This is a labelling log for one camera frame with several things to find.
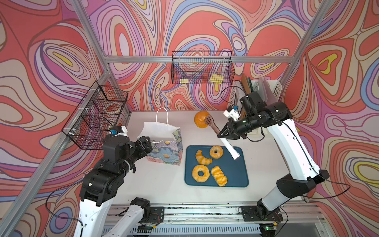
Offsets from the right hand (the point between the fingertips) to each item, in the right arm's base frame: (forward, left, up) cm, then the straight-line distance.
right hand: (220, 140), depth 62 cm
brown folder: (+41, -25, -5) cm, 48 cm away
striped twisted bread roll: (-4, -2, -30) cm, 30 cm away
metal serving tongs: (+13, +3, -1) cm, 14 cm away
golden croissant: (+6, +7, -29) cm, 30 cm away
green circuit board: (-27, +37, -34) cm, 57 cm away
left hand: (0, +32, +2) cm, 32 cm away
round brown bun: (+16, +8, -3) cm, 18 cm away
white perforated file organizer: (+52, -50, -12) cm, 73 cm away
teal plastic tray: (-2, -13, -30) cm, 33 cm away
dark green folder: (+41, -27, -4) cm, 49 cm away
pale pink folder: (+36, -34, -4) cm, 50 cm away
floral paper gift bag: (+6, +25, -7) cm, 27 cm away
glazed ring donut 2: (+1, +8, -30) cm, 32 cm away
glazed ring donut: (+9, -3, -30) cm, 31 cm away
